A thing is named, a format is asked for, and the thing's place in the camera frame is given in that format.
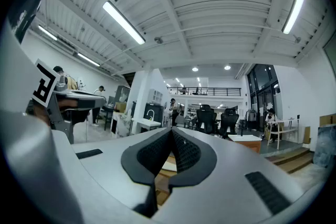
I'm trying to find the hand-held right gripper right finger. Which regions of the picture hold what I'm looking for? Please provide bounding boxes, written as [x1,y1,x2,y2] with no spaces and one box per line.
[154,127,307,224]

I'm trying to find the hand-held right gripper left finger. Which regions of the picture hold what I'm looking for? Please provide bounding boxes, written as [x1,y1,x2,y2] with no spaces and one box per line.
[71,127,173,219]

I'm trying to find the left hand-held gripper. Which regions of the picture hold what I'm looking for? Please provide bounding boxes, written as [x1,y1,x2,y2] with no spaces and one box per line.
[26,59,107,145]

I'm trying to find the person's left forearm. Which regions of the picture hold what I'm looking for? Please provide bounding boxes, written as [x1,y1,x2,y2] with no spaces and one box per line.
[33,105,51,126]

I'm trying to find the person's left hand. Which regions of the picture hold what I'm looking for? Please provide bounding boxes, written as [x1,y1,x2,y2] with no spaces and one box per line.
[57,99,79,112]

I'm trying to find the marble pattern cabinet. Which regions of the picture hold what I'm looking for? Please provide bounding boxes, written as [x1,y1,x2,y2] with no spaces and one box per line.
[110,110,132,139]

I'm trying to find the white ceiling tube light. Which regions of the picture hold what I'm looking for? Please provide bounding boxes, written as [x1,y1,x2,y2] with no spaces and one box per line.
[77,52,101,68]
[38,25,58,41]
[281,0,309,35]
[102,0,146,45]

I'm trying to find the wooden nightstand with white top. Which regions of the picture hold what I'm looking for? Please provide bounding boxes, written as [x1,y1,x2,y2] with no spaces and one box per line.
[227,134,263,154]

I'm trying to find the white counter on metal legs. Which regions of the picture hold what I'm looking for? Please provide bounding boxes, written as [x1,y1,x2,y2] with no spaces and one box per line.
[130,117,162,136]

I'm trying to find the black office chair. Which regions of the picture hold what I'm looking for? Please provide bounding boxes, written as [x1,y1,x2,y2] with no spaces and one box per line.
[219,108,240,139]
[195,104,217,135]

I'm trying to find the wooden steps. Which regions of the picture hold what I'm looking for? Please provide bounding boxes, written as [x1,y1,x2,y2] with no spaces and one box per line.
[265,146,314,174]

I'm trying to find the white cubby shelf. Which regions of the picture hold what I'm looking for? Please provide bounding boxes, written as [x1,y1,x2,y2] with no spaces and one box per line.
[148,88,164,104]

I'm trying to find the black cabinet with white faucet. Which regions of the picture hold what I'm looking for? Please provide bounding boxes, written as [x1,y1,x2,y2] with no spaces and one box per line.
[143,103,165,124]

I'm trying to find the clothes rack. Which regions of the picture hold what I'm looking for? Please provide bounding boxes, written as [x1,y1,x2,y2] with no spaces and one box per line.
[245,109,258,130]

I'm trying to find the black balcony railing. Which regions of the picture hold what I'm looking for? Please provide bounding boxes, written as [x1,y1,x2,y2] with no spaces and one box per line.
[167,87,242,97]

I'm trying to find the blue grey painted panel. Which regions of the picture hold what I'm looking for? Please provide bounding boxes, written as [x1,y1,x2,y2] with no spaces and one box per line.
[313,124,336,168]

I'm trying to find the wooden trolley with gold frame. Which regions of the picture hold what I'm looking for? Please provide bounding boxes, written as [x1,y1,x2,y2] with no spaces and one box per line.
[155,156,179,205]

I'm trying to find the dark framed window wall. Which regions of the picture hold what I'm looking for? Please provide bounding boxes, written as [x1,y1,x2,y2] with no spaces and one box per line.
[246,63,282,132]

